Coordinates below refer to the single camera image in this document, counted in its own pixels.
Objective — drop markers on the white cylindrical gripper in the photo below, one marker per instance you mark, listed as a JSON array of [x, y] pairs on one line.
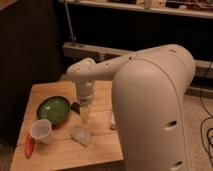
[[85, 95]]

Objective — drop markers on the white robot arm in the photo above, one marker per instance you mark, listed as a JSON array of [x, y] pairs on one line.
[[148, 88]]

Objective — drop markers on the green ceramic bowl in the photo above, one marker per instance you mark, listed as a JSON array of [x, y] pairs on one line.
[[56, 109]]

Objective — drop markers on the small black rectangular object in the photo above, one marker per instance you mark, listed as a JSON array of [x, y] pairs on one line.
[[75, 107]]

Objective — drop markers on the white remote controller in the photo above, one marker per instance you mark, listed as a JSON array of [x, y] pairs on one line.
[[112, 122]]

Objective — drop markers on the orange red carrot toy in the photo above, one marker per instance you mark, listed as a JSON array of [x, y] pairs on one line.
[[29, 146]]

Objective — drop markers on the grey metal beam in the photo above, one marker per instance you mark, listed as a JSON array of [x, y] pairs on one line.
[[202, 84]]

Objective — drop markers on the wooden shelf board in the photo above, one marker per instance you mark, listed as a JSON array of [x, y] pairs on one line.
[[140, 8]]

